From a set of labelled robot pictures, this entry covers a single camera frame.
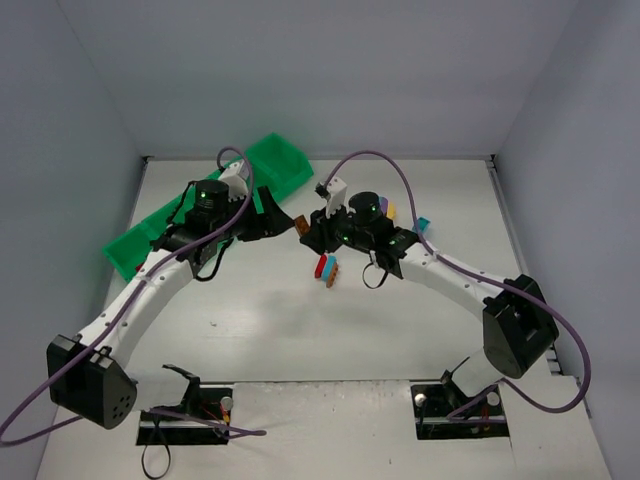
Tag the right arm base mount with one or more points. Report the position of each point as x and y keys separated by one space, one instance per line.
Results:
x=442 y=412

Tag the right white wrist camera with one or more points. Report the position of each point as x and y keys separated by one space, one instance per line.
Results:
x=333 y=191

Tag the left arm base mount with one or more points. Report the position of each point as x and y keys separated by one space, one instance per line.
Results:
x=200 y=402

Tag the loose teal lego brick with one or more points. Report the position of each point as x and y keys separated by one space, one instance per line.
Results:
x=421 y=225

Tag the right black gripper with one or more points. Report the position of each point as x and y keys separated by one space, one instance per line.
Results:
x=323 y=228

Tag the teal lego in stack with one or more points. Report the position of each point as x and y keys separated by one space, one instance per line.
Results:
x=331 y=261

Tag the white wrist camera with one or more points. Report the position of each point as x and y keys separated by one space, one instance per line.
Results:
x=236 y=177
x=333 y=191

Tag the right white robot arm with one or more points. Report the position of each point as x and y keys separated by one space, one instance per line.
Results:
x=516 y=332

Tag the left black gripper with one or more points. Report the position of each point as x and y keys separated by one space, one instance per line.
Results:
x=257 y=217

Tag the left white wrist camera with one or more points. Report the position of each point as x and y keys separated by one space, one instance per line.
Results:
x=236 y=177

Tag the yellow rounded lego brick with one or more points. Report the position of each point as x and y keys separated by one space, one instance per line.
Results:
x=391 y=211

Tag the brown lego plate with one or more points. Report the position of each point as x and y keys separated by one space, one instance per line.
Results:
x=301 y=225

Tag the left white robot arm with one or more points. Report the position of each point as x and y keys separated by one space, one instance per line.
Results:
x=89 y=372

